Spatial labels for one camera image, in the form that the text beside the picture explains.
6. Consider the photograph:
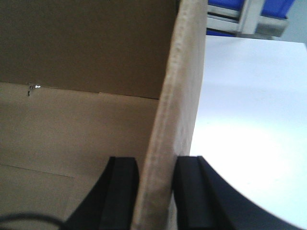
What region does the brown cardboard box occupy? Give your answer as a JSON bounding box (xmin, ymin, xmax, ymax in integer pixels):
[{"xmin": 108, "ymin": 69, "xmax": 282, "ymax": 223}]
[{"xmin": 0, "ymin": 0, "xmax": 208, "ymax": 230}]

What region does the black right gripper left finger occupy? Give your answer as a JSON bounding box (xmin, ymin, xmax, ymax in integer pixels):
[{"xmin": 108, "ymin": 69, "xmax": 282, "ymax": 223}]
[{"xmin": 65, "ymin": 157, "xmax": 139, "ymax": 230}]

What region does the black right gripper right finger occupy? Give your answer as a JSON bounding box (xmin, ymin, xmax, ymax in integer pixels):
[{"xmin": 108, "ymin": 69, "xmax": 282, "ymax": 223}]
[{"xmin": 172, "ymin": 155, "xmax": 305, "ymax": 230}]

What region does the far blue bin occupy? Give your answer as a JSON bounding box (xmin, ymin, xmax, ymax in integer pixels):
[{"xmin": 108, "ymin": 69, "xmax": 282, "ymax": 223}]
[{"xmin": 206, "ymin": 0, "xmax": 295, "ymax": 37}]

